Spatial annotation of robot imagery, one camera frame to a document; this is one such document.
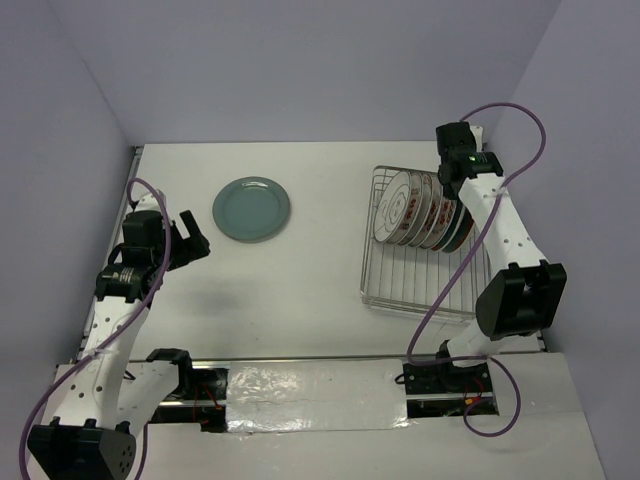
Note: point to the white plate line drawing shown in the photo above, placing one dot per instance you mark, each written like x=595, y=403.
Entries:
x=392, y=206

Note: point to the teal green plate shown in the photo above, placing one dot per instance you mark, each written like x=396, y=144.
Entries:
x=251, y=209

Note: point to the white plate red characters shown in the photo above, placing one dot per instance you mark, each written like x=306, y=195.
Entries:
x=445, y=209

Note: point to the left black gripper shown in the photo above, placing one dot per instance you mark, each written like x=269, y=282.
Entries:
x=196, y=246

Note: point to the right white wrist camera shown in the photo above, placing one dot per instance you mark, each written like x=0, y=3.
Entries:
x=478, y=133

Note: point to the red teal floral plate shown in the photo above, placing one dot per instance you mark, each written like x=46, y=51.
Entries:
x=451, y=228
x=461, y=233

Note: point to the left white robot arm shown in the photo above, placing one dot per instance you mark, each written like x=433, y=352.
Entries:
x=106, y=404

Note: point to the wire dish rack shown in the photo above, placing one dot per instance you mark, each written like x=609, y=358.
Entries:
x=408, y=279

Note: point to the silver foil tape sheet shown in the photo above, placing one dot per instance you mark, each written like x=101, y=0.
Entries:
x=315, y=396

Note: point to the black metal base rail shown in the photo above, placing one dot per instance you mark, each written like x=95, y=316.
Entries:
x=203, y=402

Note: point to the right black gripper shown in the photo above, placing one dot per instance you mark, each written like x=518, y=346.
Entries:
x=452, y=192

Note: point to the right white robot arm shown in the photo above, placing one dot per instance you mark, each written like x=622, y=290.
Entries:
x=525, y=289

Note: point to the green rim lettered plate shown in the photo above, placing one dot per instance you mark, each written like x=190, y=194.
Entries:
x=422, y=211

